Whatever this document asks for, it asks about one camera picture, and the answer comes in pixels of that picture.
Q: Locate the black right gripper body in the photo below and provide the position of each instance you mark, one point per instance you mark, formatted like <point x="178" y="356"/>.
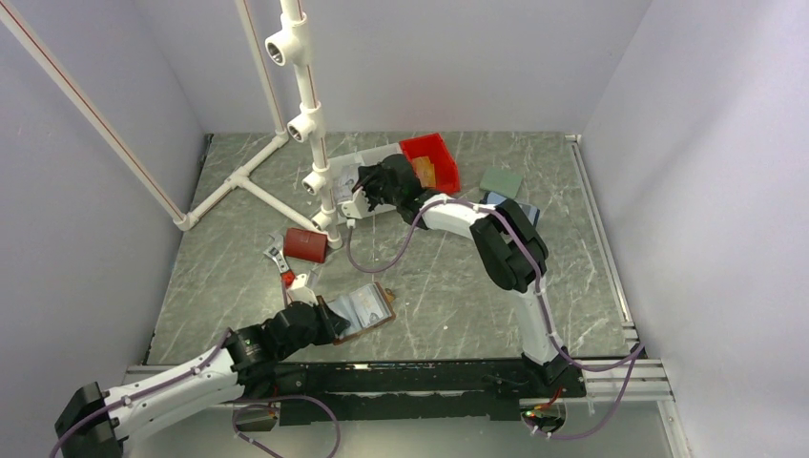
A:
<point x="376" y="189"/>

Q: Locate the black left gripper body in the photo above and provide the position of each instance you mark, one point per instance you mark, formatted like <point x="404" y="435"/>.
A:
<point x="318" y="334"/>

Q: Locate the brown leather card holder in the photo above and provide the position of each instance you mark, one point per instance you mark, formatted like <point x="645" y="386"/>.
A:
<point x="363" y="310"/>

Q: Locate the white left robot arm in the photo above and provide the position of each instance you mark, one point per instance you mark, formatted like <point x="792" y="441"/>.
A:
<point x="242" y="364"/>

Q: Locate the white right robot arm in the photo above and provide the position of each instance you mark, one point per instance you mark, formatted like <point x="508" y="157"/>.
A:
<point x="508" y="245"/>

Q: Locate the orange card in bin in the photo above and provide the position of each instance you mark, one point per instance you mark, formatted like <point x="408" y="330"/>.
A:
<point x="425" y="171"/>

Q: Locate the dark red card holder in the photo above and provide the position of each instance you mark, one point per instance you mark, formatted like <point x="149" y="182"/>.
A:
<point x="305" y="245"/>

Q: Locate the blue card holder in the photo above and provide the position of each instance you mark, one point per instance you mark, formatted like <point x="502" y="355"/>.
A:
<point x="532" y="212"/>

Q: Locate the green card holder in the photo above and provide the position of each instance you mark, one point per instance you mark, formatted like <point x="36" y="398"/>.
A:
<point x="501" y="181"/>

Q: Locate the clear middle plastic bin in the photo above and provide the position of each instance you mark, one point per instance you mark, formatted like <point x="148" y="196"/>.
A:
<point x="376" y="155"/>

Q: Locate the clear plastic bin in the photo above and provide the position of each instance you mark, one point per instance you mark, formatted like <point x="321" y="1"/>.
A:
<point x="317" y="180"/>
<point x="376" y="155"/>

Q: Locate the clear left plastic bin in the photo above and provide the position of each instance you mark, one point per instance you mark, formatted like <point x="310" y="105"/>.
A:
<point x="317" y="180"/>

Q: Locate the red plastic bin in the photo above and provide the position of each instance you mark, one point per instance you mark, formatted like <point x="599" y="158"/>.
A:
<point x="433" y="146"/>

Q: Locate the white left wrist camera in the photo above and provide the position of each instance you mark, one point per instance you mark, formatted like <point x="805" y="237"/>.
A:
<point x="300" y="288"/>

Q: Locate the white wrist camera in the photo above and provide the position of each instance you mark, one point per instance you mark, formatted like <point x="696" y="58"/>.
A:
<point x="300" y="288"/>
<point x="356" y="207"/>

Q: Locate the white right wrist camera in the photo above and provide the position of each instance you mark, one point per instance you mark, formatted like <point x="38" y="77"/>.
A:
<point x="356" y="207"/>

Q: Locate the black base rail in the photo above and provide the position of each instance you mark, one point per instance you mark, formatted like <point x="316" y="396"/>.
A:
<point x="498" y="389"/>

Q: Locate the adjustable wrench red handle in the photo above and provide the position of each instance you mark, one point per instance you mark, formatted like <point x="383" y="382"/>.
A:
<point x="274" y="252"/>

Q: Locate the white pvc pipe frame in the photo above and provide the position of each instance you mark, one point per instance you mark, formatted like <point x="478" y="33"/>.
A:
<point x="290" y="46"/>

